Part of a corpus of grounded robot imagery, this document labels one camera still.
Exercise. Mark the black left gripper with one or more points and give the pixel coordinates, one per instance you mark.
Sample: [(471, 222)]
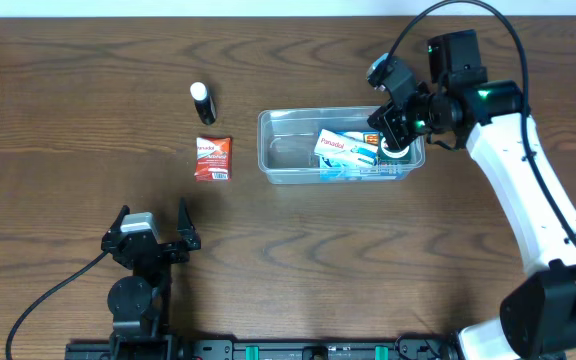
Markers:
[(189, 238)]

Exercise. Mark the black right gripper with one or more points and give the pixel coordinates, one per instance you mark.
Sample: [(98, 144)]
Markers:
[(398, 122)]

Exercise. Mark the green Zam-Buk tin box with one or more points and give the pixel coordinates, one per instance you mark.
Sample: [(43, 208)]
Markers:
[(387, 156)]

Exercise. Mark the white Panadol box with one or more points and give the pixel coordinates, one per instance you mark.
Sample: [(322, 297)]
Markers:
[(337, 150)]

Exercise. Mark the blue Cool Fever box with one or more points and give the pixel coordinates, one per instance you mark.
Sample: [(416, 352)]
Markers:
[(371, 173)]

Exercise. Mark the red Panadol ActiFast packet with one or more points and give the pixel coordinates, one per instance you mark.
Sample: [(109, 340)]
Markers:
[(213, 159)]

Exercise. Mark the clear plastic container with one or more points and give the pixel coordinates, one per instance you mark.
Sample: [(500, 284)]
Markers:
[(287, 137)]

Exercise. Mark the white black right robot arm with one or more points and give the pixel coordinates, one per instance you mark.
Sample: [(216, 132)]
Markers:
[(490, 120)]

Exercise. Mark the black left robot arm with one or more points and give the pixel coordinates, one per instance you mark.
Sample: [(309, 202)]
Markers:
[(140, 302)]

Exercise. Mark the dark syrup bottle white cap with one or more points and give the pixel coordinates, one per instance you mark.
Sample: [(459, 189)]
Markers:
[(203, 102)]

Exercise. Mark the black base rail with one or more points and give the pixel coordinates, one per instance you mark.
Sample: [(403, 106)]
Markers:
[(405, 348)]

